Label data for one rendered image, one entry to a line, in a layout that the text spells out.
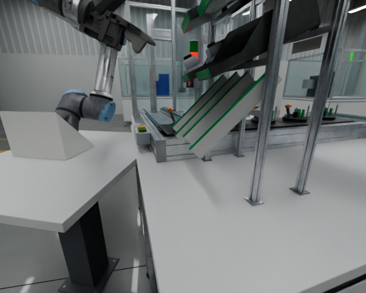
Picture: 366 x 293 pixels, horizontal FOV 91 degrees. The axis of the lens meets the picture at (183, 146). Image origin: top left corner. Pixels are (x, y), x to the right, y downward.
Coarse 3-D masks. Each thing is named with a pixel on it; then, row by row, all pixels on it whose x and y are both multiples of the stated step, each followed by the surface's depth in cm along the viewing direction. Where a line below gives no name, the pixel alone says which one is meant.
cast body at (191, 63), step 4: (188, 56) 59; (192, 56) 58; (184, 60) 59; (188, 60) 59; (192, 60) 59; (196, 60) 59; (184, 64) 59; (188, 64) 59; (192, 64) 59; (196, 64) 59; (200, 64) 59; (188, 68) 60; (192, 68) 60; (196, 68) 60; (184, 72) 60; (188, 72) 60
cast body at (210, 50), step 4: (212, 44) 57; (216, 44) 57; (220, 44) 57; (208, 48) 57; (212, 48) 57; (216, 48) 57; (208, 52) 59; (212, 52) 58; (216, 52) 58; (208, 56) 61; (212, 56) 58; (208, 60) 59; (212, 60) 58
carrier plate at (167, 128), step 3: (159, 126) 97; (162, 126) 97; (165, 126) 97; (168, 126) 97; (162, 129) 90; (165, 129) 90; (168, 129) 90; (171, 129) 90; (162, 132) 90; (165, 132) 84; (168, 132) 84; (171, 132) 84; (165, 135) 84; (168, 135) 80; (171, 135) 81; (174, 135) 81
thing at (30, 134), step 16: (0, 112) 78; (16, 112) 77; (32, 112) 75; (48, 112) 74; (16, 128) 79; (32, 128) 78; (48, 128) 77; (64, 128) 79; (16, 144) 82; (32, 144) 81; (48, 144) 79; (64, 144) 79; (80, 144) 89
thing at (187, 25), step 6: (228, 6) 56; (186, 12) 50; (192, 12) 50; (216, 12) 55; (186, 18) 52; (192, 18) 50; (198, 18) 52; (204, 18) 55; (210, 18) 59; (186, 24) 55; (192, 24) 56; (198, 24) 59; (186, 30) 60
